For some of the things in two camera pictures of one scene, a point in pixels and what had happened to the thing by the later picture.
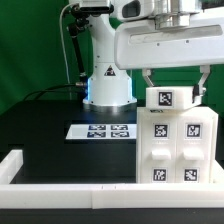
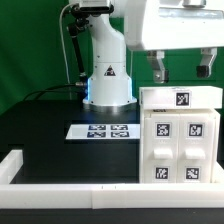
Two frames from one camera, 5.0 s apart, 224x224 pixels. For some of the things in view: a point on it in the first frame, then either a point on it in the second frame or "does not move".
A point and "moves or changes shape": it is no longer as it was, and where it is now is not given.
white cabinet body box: [179, 146] does not move
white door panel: [193, 148] does not move
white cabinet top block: [171, 97] moves or changes shape
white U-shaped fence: [176, 195] does not move
